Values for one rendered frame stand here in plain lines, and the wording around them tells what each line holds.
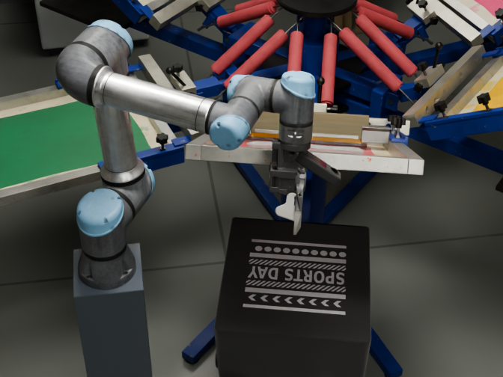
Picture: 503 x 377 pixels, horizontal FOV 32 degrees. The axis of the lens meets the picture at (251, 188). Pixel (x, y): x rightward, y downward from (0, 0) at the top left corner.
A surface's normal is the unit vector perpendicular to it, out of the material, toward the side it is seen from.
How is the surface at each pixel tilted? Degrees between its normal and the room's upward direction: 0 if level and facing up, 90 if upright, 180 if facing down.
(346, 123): 56
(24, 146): 0
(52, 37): 90
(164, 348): 0
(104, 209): 7
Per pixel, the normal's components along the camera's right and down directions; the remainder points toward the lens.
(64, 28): 0.22, 0.63
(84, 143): 0.01, -0.77
